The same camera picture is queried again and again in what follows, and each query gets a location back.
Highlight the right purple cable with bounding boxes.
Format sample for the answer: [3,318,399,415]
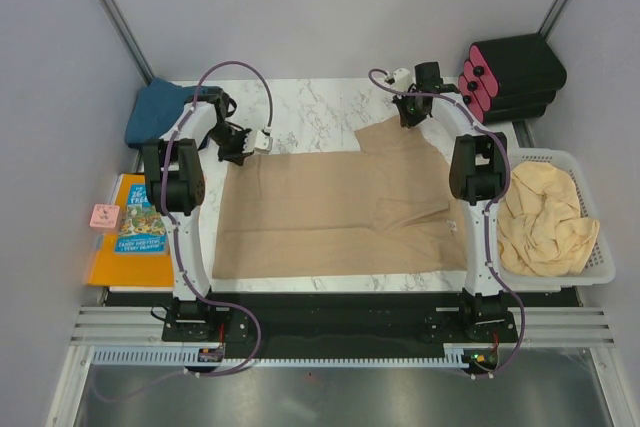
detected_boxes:
[368,67,526,381]

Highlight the top black pink case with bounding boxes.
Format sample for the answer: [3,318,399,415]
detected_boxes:
[463,34,567,98]

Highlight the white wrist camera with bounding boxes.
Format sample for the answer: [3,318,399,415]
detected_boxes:
[243,130,273,154]
[385,68,413,92]

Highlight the pale yellow t-shirt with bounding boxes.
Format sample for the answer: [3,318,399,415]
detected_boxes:
[497,161,600,277]

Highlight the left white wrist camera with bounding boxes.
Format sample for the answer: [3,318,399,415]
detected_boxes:
[243,130,273,154]

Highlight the aluminium front rails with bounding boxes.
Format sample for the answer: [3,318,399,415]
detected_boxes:
[71,307,614,347]

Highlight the small pink cube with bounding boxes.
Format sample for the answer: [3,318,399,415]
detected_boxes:
[89,204,120,230]

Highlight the white plastic basket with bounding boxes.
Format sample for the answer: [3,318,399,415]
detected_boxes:
[496,148,616,291]

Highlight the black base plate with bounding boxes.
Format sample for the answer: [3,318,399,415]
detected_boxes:
[162,292,518,361]

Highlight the bottom black pink case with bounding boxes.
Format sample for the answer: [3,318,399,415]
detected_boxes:
[462,95,550,125]

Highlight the white slotted cable duct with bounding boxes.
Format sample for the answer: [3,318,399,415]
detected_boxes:
[91,346,497,368]

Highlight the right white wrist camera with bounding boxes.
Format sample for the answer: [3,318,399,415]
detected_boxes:
[385,68,413,92]

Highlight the folded light blue t-shirt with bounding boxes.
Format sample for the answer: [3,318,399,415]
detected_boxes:
[124,78,195,149]

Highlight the left aluminium frame post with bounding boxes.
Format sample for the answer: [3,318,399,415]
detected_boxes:
[98,0,154,85]

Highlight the black pink case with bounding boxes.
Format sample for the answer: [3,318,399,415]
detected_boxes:
[462,95,550,125]
[458,61,556,114]
[463,34,567,98]

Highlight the tan beige t-shirt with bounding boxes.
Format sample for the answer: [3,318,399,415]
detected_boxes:
[212,119,466,280]

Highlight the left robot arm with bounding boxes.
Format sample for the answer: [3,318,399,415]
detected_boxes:
[142,87,253,340]

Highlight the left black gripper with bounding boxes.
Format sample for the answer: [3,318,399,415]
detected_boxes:
[207,124,255,167]

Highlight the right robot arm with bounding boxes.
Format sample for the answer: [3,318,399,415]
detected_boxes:
[384,62,510,341]

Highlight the orange treehouse book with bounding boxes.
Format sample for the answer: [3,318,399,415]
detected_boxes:
[87,174,173,290]

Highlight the middle black pink case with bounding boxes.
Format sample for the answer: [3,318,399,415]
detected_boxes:
[458,61,556,114]

